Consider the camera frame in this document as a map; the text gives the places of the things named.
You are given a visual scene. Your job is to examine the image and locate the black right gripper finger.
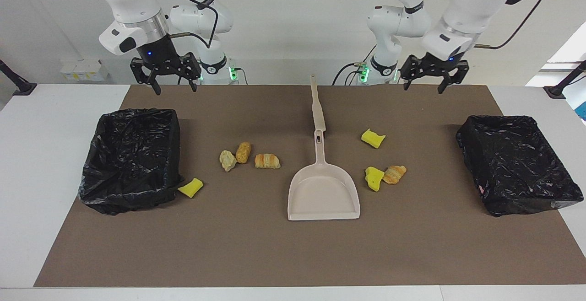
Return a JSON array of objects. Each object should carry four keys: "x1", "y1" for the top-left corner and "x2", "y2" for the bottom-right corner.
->
[
  {"x1": 179, "y1": 53, "x2": 202, "y2": 93},
  {"x1": 130, "y1": 58, "x2": 162, "y2": 96}
]

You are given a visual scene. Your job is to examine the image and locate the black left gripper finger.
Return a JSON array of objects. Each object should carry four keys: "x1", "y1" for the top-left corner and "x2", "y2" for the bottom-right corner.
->
[
  {"x1": 400, "y1": 55, "x2": 425, "y2": 91},
  {"x1": 437, "y1": 60, "x2": 470, "y2": 94}
]

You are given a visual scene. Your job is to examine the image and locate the yellow sponge piece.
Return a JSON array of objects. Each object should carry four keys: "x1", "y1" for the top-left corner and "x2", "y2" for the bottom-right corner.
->
[
  {"x1": 177, "y1": 177, "x2": 204, "y2": 199},
  {"x1": 361, "y1": 129, "x2": 386, "y2": 149}
]

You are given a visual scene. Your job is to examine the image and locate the golden brown bread roll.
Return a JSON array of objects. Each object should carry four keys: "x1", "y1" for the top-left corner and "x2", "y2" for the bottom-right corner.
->
[{"x1": 235, "y1": 142, "x2": 252, "y2": 164}]

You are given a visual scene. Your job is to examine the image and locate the pale beige bread chunk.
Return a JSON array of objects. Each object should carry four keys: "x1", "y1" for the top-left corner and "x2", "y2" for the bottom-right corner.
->
[{"x1": 219, "y1": 150, "x2": 238, "y2": 172}]

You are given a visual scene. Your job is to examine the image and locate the beige hand brush black bristles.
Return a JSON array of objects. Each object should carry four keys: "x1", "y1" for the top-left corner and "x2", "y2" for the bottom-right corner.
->
[{"x1": 310, "y1": 75, "x2": 327, "y2": 132}]

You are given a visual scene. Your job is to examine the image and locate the orange striped croissant piece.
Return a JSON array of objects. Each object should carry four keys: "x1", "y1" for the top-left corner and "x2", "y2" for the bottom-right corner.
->
[
  {"x1": 383, "y1": 165, "x2": 407, "y2": 185},
  {"x1": 255, "y1": 153, "x2": 281, "y2": 170}
]

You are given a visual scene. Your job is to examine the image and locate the yellow sponge with dark spot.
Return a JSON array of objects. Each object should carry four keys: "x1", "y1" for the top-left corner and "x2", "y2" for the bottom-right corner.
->
[{"x1": 365, "y1": 167, "x2": 385, "y2": 192}]

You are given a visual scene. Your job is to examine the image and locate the beige plastic dustpan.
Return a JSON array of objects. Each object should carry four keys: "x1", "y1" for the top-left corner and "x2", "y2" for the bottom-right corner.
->
[{"x1": 287, "y1": 129, "x2": 361, "y2": 221}]

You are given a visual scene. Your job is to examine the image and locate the black bag lined bin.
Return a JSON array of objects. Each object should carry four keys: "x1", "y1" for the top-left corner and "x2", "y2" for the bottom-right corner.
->
[
  {"x1": 78, "y1": 108, "x2": 184, "y2": 215},
  {"x1": 456, "y1": 115, "x2": 585, "y2": 218}
]

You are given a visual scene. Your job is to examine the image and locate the brown table mat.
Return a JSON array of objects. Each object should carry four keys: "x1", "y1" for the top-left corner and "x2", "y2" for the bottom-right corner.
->
[{"x1": 33, "y1": 85, "x2": 586, "y2": 288}]

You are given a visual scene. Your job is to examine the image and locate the black right arm gripper cable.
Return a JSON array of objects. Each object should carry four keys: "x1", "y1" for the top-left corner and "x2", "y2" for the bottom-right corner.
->
[{"x1": 149, "y1": 0, "x2": 219, "y2": 49}]

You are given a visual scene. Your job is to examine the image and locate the black arm gripper cable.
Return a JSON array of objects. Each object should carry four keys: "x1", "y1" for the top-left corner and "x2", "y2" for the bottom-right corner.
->
[
  {"x1": 474, "y1": 0, "x2": 546, "y2": 50},
  {"x1": 149, "y1": 0, "x2": 219, "y2": 49}
]

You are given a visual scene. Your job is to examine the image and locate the black left arm gripper cable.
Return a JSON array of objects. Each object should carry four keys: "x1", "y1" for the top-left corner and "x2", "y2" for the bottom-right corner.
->
[{"x1": 474, "y1": 0, "x2": 546, "y2": 50}]

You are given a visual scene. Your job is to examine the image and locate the black camera stand pole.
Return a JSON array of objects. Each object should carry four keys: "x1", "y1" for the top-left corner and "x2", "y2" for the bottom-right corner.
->
[
  {"x1": 543, "y1": 60, "x2": 586, "y2": 99},
  {"x1": 0, "y1": 59, "x2": 37, "y2": 97}
]

